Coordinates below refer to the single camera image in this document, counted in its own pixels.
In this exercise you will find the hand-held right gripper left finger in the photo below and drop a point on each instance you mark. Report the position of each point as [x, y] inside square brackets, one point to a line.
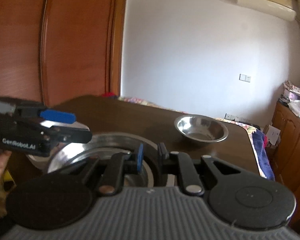
[140, 158]

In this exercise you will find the pile of papers and books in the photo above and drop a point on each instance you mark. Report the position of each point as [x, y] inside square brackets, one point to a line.
[293, 92]

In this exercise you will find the wooden wardrobe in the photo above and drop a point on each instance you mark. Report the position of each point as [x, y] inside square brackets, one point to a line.
[77, 42]

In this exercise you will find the red cloth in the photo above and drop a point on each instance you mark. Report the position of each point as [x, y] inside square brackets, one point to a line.
[109, 95]

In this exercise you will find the floral bed blanket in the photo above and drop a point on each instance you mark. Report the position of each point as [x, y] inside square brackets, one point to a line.
[250, 130]

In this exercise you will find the small steel bowl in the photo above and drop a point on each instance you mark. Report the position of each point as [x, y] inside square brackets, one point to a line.
[202, 130]

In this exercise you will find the large steel bowl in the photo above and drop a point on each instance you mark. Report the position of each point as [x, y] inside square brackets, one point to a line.
[72, 156]

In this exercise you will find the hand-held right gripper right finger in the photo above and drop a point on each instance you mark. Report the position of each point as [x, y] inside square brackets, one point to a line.
[163, 155]

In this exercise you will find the wooden cabinet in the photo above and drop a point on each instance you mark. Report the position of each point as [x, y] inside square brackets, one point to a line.
[295, 142]

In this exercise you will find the white paper box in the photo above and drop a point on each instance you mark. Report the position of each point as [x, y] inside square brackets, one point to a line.
[273, 133]

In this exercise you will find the yellow plush toy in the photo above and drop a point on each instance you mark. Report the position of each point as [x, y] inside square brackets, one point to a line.
[9, 180]

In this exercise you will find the white air conditioner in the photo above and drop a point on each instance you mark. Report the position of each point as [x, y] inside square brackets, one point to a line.
[265, 3]

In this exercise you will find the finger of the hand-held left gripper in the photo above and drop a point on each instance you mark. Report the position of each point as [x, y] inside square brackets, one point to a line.
[58, 116]
[70, 135]

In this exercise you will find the white wall switch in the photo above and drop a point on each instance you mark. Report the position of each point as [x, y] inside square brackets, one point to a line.
[245, 78]

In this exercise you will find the white wall socket strip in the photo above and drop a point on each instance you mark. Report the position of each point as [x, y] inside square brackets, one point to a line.
[237, 117]

